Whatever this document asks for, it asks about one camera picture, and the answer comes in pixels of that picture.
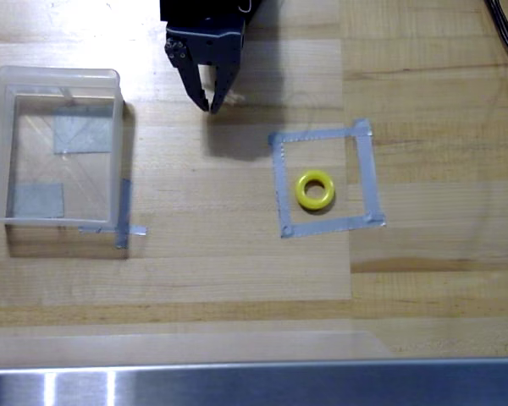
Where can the grey duct tape strip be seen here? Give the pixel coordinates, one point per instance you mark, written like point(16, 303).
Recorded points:
point(283, 190)
point(326, 226)
point(366, 169)
point(313, 135)

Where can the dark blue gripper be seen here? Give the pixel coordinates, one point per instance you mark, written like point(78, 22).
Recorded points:
point(209, 47)

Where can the clear plastic container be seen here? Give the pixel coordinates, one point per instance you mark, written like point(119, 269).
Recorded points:
point(0, 148)

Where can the grey tape patch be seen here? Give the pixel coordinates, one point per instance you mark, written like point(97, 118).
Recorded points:
point(82, 131)
point(38, 201)

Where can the shiny metal rail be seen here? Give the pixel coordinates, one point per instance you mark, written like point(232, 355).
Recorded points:
point(279, 385)

